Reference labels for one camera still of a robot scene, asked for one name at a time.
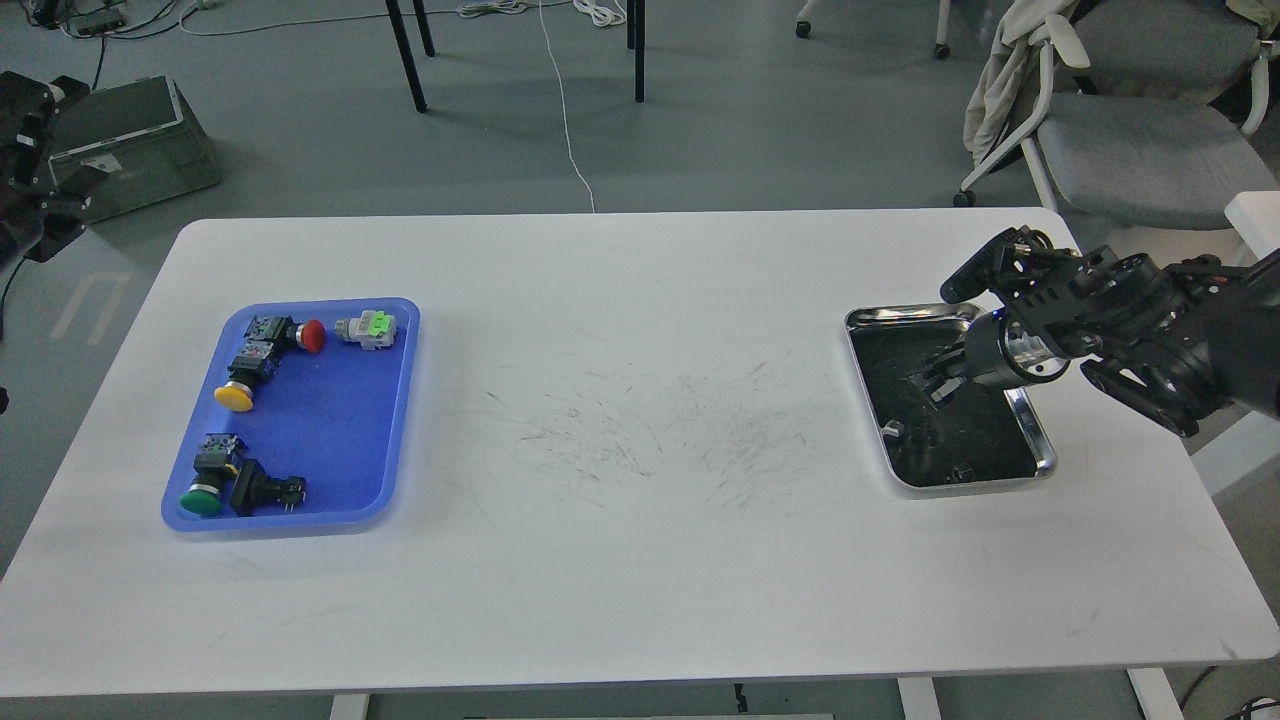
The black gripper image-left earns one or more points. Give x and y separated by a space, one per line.
37 224

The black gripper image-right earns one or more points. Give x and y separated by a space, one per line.
997 352

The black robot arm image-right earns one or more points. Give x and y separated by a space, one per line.
1174 344

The silver metal tray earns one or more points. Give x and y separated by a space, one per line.
996 431

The blue plastic tray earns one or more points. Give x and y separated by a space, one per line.
334 418

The grey green storage crate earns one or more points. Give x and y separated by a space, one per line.
145 136

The beige cloth on chair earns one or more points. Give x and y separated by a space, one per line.
1003 74

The grey office chair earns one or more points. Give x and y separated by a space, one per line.
1143 111

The black table leg left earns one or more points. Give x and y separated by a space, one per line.
408 59

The black table leg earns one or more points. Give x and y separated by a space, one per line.
408 59
636 42

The black table leg right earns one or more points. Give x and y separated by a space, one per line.
636 42

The black wrist camera image-right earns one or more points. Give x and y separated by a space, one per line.
1011 258

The yellow push button switch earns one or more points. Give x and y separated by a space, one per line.
255 363

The red push button switch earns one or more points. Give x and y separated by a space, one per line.
284 333

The green push button switch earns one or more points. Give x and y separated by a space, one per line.
218 463

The grey green switch module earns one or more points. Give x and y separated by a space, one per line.
371 330

